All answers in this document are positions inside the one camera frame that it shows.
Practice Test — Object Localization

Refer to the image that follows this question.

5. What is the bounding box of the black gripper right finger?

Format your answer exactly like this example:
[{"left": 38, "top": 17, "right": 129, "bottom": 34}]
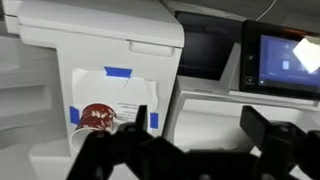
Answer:
[{"left": 240, "top": 105, "right": 320, "bottom": 180}]

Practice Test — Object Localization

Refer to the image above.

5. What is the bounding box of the white taped paper sheet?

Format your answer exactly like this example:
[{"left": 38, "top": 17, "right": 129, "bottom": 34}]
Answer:
[{"left": 72, "top": 69, "right": 158, "bottom": 130}]

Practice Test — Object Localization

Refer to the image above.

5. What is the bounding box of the white office printer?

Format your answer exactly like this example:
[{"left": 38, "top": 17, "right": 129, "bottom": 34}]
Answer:
[{"left": 2, "top": 0, "right": 320, "bottom": 180}]

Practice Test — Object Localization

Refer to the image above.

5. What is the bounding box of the blue tape strip right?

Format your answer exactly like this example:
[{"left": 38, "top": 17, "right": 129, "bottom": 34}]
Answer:
[{"left": 150, "top": 113, "right": 159, "bottom": 129}]

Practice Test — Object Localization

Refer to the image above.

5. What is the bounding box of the blue tape strip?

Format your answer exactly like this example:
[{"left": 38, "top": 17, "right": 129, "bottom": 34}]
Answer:
[
  {"left": 150, "top": 113, "right": 159, "bottom": 129},
  {"left": 104, "top": 66, "right": 132, "bottom": 78},
  {"left": 69, "top": 106, "right": 79, "bottom": 124}
]

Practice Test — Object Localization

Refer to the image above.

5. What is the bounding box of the blue tape strip left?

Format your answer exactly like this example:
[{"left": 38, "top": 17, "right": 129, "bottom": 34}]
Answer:
[{"left": 69, "top": 106, "right": 79, "bottom": 124}]

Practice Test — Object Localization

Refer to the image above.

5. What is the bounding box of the blue tape strip top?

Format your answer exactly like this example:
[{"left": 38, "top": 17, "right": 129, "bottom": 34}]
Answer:
[{"left": 104, "top": 66, "right": 132, "bottom": 78}]

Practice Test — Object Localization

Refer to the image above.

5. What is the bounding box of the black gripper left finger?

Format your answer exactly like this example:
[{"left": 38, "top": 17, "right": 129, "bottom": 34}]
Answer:
[{"left": 66, "top": 105, "right": 187, "bottom": 180}]

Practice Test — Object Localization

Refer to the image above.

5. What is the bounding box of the red floral mug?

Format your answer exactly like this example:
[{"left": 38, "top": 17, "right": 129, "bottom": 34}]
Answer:
[{"left": 68, "top": 103, "right": 122, "bottom": 157}]

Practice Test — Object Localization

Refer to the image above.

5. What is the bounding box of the printer touchscreen panel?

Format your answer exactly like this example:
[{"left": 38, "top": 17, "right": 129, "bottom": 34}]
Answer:
[{"left": 239, "top": 20, "right": 320, "bottom": 100}]

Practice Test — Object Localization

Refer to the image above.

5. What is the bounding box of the thin white cable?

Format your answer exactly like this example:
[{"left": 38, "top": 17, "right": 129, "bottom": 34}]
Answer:
[{"left": 255, "top": 0, "right": 278, "bottom": 22}]

